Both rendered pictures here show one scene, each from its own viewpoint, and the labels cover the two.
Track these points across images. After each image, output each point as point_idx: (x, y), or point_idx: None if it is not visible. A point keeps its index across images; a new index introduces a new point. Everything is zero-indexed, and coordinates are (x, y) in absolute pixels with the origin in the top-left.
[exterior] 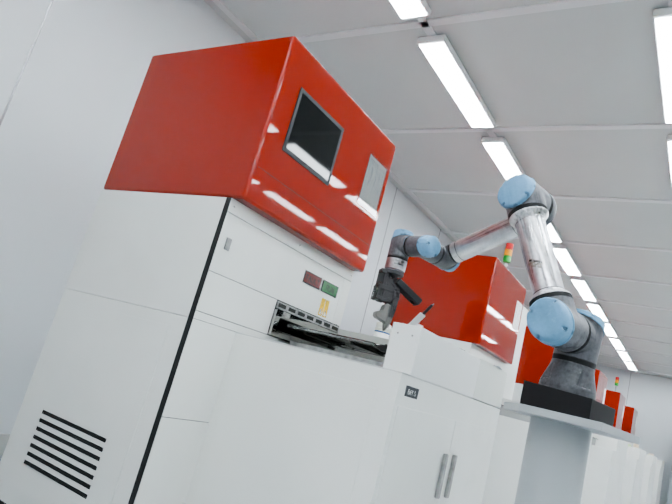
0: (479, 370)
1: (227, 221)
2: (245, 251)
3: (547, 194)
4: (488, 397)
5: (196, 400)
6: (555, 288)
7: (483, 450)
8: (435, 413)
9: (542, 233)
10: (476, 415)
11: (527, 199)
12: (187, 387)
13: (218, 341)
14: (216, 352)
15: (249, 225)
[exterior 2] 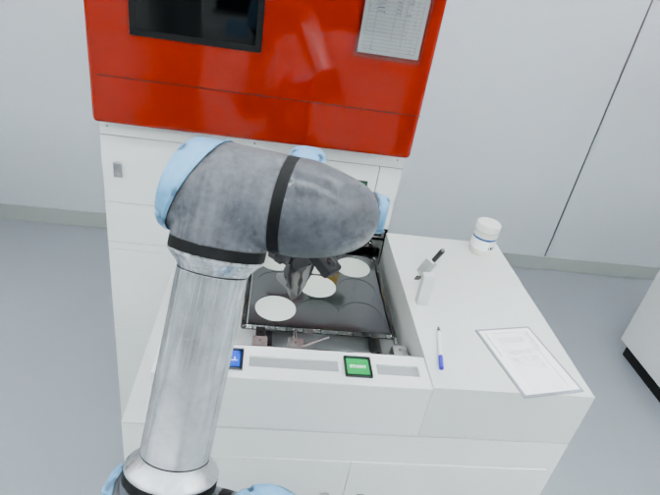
0: (431, 403)
1: (104, 144)
2: (151, 171)
3: (251, 198)
4: (495, 432)
5: (151, 314)
6: (135, 466)
7: (494, 490)
8: (267, 456)
9: (172, 322)
10: (444, 454)
11: (169, 223)
12: (133, 304)
13: (155, 265)
14: (157, 275)
15: (143, 140)
